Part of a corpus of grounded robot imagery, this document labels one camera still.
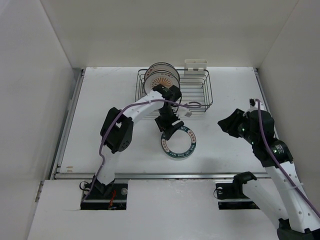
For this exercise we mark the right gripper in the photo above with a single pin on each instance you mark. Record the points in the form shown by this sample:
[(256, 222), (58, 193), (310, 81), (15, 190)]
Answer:
[(228, 123)]

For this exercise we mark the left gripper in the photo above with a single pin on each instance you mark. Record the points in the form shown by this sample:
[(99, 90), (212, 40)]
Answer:
[(163, 126)]

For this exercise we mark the green rimmed lettered plate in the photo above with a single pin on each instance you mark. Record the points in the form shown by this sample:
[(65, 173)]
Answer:
[(181, 145)]

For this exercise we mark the orange sunburst plate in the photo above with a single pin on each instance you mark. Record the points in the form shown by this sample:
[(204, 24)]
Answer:
[(160, 66), (159, 77)]

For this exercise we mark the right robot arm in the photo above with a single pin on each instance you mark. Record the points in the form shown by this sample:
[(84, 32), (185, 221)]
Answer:
[(292, 216)]

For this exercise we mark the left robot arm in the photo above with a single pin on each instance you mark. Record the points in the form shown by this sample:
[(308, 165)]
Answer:
[(117, 131)]

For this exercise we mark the white plastic cutlery holder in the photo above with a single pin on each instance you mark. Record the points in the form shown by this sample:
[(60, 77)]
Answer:
[(198, 65)]

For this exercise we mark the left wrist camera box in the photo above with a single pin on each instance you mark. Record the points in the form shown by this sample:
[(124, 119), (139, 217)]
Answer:
[(188, 114)]

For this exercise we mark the wire dish rack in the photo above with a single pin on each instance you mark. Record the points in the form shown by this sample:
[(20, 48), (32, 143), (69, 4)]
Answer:
[(196, 89)]

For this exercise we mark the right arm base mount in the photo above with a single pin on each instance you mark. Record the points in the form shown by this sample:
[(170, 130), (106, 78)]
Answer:
[(229, 199)]

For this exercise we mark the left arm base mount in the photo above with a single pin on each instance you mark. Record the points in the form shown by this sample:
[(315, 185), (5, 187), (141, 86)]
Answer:
[(114, 200)]

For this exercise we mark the aluminium table edge rail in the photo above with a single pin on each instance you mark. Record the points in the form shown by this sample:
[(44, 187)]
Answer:
[(148, 176)]

